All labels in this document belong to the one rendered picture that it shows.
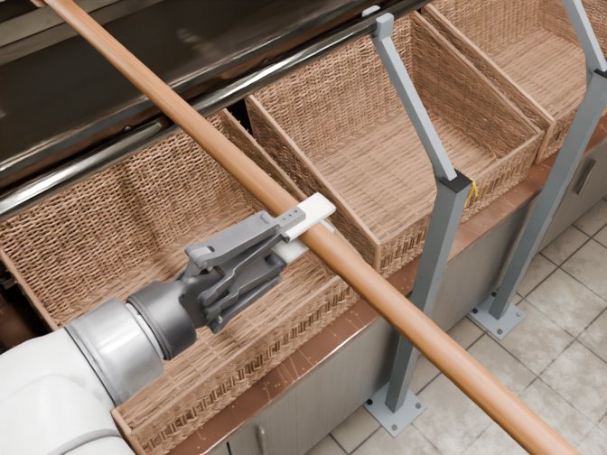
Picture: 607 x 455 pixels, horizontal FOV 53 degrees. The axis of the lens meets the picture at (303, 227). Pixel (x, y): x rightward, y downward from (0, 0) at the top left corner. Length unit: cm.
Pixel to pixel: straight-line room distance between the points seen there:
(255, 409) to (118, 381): 68
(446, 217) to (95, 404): 75
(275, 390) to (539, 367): 103
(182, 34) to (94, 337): 84
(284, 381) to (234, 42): 71
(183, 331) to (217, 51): 85
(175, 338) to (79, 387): 9
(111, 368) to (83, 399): 3
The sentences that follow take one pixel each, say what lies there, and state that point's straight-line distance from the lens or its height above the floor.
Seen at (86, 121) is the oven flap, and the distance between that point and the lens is 124.
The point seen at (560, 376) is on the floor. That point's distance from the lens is 206.
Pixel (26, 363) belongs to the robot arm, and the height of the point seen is 125.
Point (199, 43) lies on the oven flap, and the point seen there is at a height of 100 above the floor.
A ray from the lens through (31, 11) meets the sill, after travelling 113.
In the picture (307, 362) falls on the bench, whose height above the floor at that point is 58.
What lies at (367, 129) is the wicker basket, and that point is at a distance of 171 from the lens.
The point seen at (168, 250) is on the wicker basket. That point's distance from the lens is 145.
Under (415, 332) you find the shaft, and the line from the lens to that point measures 60.
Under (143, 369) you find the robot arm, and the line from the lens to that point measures 58.
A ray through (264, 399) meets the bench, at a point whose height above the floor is 58.
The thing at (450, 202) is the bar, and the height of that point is 92.
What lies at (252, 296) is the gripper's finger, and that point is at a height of 115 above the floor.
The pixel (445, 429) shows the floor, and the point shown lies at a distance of 188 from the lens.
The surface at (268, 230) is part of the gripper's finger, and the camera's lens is 61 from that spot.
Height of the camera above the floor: 171
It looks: 50 degrees down
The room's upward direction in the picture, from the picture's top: straight up
